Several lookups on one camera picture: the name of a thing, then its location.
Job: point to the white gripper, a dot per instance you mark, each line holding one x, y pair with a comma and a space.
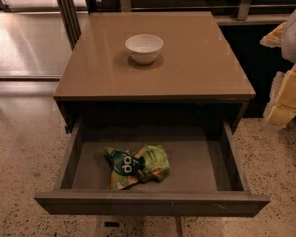
294, 39

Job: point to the open grey top drawer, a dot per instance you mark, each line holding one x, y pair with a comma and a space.
206, 177

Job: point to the metal railing in background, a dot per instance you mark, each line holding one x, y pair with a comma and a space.
237, 18

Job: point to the green rice chip bag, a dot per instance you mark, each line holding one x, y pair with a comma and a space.
129, 168

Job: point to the white ceramic bowl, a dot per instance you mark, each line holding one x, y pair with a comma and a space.
144, 48

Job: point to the brown cabinet with counter top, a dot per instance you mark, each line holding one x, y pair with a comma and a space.
195, 64

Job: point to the floor outlet plate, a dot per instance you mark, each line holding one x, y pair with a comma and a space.
109, 226

